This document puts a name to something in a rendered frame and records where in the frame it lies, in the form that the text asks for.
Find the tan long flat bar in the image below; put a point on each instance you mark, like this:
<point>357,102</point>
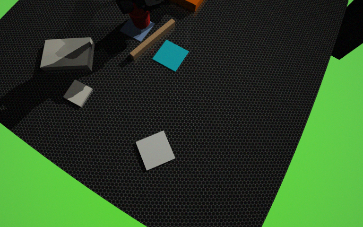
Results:
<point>152,39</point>

